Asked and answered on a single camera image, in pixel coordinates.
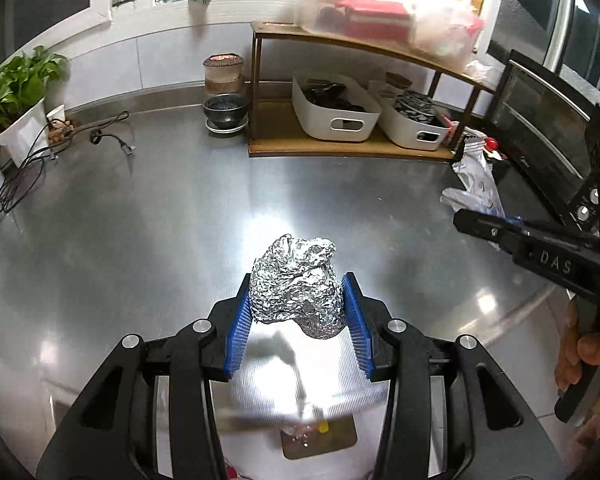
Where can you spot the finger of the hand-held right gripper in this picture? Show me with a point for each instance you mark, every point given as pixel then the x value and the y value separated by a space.
pixel 485 227

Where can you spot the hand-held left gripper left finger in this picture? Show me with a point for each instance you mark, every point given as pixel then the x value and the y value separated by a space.
pixel 237 332

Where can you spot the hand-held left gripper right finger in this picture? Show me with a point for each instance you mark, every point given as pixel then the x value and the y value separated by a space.
pixel 357 327

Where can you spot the silver foil snack bag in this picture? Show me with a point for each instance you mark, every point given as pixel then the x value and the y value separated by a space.
pixel 480 180

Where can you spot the aluminium foil ball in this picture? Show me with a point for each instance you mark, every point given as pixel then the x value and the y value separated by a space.
pixel 297 285

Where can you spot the steel trash bin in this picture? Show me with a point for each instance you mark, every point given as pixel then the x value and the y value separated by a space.
pixel 320 445

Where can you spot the person's right hand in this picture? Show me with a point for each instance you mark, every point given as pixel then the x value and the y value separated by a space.
pixel 567 355

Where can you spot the black toaster oven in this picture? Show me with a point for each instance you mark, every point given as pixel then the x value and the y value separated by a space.
pixel 535 130

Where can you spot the white storage basket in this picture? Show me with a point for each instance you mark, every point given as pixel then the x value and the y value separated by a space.
pixel 330 120
pixel 410 135

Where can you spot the patterned black bowl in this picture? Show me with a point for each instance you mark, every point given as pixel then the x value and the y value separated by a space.
pixel 415 107

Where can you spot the wooden shelf rack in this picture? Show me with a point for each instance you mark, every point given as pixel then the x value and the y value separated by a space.
pixel 275 147

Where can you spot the dark items in basket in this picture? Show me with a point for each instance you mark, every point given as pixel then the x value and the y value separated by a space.
pixel 330 94

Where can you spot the dark ceramic bowl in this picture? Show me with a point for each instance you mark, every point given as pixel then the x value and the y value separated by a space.
pixel 226 107

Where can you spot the red box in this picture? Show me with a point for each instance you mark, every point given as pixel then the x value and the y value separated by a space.
pixel 375 17

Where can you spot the brown lidded jar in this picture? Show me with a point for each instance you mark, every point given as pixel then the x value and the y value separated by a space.
pixel 223 72

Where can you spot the clear plastic storage box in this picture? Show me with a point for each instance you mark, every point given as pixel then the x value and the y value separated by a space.
pixel 330 10

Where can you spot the small white cup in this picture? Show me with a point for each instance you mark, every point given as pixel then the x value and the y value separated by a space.
pixel 56 112

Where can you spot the white plant pot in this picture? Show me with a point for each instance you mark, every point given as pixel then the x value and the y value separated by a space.
pixel 22 132

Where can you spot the green potted plant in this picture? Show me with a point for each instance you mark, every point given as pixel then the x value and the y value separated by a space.
pixel 10 90

